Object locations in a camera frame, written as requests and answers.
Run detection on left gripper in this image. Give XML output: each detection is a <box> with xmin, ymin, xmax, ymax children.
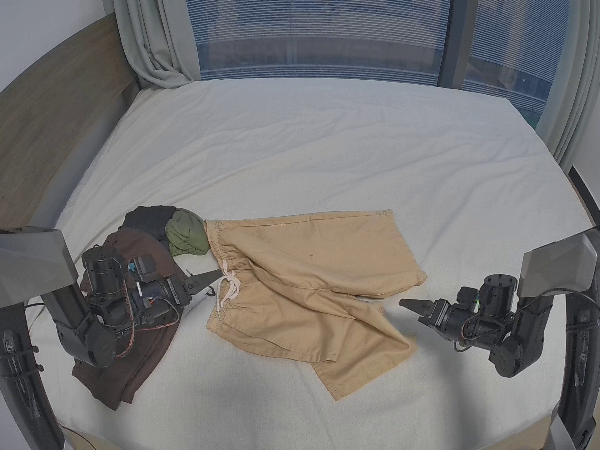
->
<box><xmin>130</xmin><ymin>274</ymin><xmax>198</xmax><ymax>335</ymax></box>

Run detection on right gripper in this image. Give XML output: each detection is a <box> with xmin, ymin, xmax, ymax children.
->
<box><xmin>423</xmin><ymin>298</ymin><xmax>484</xmax><ymax>347</ymax></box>

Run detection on tan shorts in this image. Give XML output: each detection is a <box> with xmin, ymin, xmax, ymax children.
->
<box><xmin>202</xmin><ymin>208</ymin><xmax>428</xmax><ymax>402</ymax></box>

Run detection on bed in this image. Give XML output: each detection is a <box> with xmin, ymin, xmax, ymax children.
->
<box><xmin>0</xmin><ymin>12</ymin><xmax>600</xmax><ymax>450</ymax></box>

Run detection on white garment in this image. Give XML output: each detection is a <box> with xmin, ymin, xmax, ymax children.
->
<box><xmin>176</xmin><ymin>265</ymin><xmax>224</xmax><ymax>320</ymax></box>

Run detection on green garment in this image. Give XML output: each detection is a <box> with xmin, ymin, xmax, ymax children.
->
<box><xmin>165</xmin><ymin>209</ymin><xmax>210</xmax><ymax>258</ymax></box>

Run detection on dark grey garment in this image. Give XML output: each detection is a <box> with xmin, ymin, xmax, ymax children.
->
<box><xmin>123</xmin><ymin>206</ymin><xmax>177</xmax><ymax>245</ymax></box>

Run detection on brown garment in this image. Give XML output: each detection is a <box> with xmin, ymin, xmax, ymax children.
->
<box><xmin>70</xmin><ymin>230</ymin><xmax>188</xmax><ymax>411</ymax></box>

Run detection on grey-green curtain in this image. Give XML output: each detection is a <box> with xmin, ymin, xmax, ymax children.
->
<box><xmin>534</xmin><ymin>0</ymin><xmax>600</xmax><ymax>173</ymax></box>
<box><xmin>98</xmin><ymin>0</ymin><xmax>202</xmax><ymax>91</ymax></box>

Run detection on window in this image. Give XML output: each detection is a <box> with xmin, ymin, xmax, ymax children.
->
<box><xmin>180</xmin><ymin>0</ymin><xmax>570</xmax><ymax>125</ymax></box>

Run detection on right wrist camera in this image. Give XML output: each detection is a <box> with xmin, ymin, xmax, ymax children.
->
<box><xmin>457</xmin><ymin>286</ymin><xmax>480</xmax><ymax>311</ymax></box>

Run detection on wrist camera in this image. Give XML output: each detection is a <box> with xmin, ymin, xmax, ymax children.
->
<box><xmin>129</xmin><ymin>256</ymin><xmax>158</xmax><ymax>286</ymax></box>
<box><xmin>457</xmin><ymin>286</ymin><xmax>480</xmax><ymax>311</ymax></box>

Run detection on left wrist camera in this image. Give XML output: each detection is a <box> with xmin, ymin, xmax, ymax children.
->
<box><xmin>129</xmin><ymin>256</ymin><xmax>158</xmax><ymax>286</ymax></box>

